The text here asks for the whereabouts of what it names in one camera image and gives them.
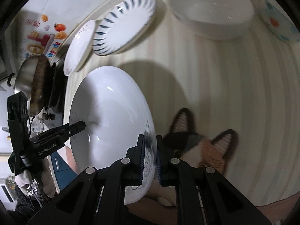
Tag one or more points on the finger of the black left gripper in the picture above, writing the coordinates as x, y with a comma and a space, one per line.
70, 128

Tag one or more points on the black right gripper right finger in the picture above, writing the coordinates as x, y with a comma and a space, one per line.
189, 189

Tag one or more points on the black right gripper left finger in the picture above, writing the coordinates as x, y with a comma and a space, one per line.
108, 187

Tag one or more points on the large white floral bowl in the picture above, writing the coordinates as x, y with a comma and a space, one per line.
115, 112

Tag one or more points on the calico cat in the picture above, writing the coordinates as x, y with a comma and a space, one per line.
196, 149

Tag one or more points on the black induction cooker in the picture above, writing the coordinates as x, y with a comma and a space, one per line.
55, 87

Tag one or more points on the stainless steel pot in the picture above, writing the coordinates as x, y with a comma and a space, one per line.
31, 85

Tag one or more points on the small white floral plate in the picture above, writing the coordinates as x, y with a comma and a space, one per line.
79, 48

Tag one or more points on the blue striped white plate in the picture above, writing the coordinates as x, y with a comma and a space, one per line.
122, 25

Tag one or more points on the plain white bowl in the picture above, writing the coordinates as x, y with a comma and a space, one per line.
214, 19

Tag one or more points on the white plate with colourful spots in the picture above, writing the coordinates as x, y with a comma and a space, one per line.
278, 23

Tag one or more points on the fruit pattern wall sticker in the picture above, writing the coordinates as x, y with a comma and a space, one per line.
40, 34

